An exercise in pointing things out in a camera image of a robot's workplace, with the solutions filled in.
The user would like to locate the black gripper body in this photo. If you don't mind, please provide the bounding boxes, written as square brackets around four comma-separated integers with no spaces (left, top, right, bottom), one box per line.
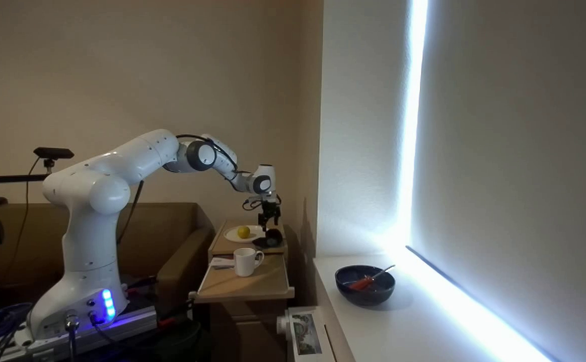
[259,202,282,230]

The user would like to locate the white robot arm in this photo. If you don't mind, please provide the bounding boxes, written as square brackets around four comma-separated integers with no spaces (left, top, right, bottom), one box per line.
[26,128,281,339]

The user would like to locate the white round plate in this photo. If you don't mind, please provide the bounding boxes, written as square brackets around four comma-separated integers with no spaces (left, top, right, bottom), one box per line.
[225,225,267,244]

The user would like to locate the yellow lemon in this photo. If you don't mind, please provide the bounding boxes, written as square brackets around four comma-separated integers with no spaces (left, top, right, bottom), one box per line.
[236,225,253,240]

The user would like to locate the white mug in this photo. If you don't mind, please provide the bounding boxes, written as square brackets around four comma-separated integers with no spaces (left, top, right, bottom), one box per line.
[234,248,265,278]

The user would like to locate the light wooden side table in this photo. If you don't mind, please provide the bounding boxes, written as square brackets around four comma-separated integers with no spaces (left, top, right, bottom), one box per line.
[193,223,295,303]

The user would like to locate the brown leather armchair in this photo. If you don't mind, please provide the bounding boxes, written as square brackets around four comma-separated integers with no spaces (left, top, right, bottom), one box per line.
[0,203,214,309]

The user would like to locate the dark blue bowl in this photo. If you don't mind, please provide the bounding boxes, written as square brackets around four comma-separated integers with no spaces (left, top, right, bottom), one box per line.
[335,265,395,308]

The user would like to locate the white roller window blind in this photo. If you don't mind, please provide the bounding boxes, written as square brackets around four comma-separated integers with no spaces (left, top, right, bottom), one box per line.
[321,0,586,362]

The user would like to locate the black camera on stand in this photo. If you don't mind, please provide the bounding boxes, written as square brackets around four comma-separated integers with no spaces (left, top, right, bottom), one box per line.
[0,147,75,182]

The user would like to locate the blue cables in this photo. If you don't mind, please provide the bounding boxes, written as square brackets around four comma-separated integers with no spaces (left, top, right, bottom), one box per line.
[0,300,37,353]

